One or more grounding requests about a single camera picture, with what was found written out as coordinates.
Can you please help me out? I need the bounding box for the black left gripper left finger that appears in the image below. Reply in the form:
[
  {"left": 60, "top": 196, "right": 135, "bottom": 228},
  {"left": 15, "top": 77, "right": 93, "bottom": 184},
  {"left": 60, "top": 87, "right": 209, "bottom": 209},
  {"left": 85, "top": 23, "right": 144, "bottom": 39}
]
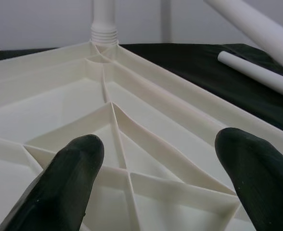
[{"left": 0, "top": 134, "right": 105, "bottom": 231}]

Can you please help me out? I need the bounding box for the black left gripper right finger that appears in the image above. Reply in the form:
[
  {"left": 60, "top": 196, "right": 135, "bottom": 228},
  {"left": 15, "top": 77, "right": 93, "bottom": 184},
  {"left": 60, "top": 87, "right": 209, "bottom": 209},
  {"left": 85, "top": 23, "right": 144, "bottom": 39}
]
[{"left": 215, "top": 127, "right": 283, "bottom": 231}]

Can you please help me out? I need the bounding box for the white plastic table leg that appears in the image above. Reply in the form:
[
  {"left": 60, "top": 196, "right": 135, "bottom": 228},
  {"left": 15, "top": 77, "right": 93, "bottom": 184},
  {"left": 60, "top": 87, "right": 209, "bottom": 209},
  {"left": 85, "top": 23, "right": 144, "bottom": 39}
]
[
  {"left": 90, "top": 0, "right": 119, "bottom": 45},
  {"left": 203, "top": 0, "right": 283, "bottom": 75},
  {"left": 217, "top": 50, "right": 283, "bottom": 102}
]

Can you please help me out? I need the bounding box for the white plastic children table top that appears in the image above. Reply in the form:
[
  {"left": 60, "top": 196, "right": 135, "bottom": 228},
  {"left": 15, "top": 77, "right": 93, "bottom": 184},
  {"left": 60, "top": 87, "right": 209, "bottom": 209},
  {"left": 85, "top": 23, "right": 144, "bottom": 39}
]
[{"left": 0, "top": 43, "right": 283, "bottom": 231}]

